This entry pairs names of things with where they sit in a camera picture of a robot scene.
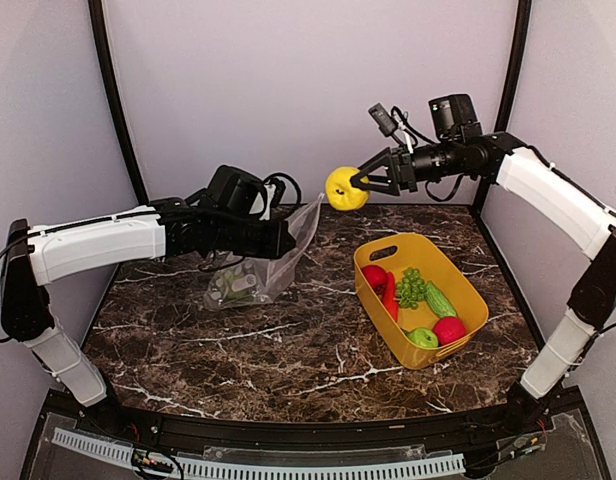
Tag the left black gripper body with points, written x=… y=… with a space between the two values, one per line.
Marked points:
x=234 y=236

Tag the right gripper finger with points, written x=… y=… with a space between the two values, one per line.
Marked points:
x=375 y=169
x=375 y=183

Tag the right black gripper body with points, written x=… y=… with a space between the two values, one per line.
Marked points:
x=409 y=175

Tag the clear zip top bag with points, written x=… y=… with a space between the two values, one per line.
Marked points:
x=273 y=276

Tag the yellow bell pepper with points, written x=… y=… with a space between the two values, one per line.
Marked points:
x=340 y=192

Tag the light green chayote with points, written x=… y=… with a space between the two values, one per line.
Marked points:
x=233 y=287

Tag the yellow plastic basket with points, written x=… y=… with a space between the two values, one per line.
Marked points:
x=395 y=254

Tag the red tomato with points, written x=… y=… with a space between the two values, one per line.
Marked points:
x=376 y=277

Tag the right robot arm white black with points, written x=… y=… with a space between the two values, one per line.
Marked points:
x=519 y=169

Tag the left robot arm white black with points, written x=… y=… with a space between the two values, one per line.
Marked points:
x=35 y=257

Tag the green grape bunch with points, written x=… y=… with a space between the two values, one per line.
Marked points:
x=410 y=291

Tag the red chili pepper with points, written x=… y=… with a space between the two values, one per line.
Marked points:
x=389 y=297

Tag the green bitter gourd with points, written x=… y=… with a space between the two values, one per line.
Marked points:
x=438 y=302

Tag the red pomegranate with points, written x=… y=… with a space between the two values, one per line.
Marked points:
x=449 y=330

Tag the green apple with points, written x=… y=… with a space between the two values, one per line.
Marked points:
x=423 y=338

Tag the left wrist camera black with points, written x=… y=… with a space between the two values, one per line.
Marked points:
x=241 y=193

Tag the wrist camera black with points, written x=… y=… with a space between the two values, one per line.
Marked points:
x=241 y=193
x=454 y=120

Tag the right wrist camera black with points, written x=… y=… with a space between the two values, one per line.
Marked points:
x=454 y=120

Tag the right black frame post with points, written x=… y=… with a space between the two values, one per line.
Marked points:
x=519 y=38

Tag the black frame post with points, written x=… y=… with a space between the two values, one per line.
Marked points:
x=111 y=89
x=519 y=38

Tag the grey slotted cable duct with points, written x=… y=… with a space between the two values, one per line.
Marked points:
x=236 y=463

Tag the black front rail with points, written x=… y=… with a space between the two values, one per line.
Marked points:
x=461 y=432

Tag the left black frame post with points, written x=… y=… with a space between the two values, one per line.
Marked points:
x=111 y=89

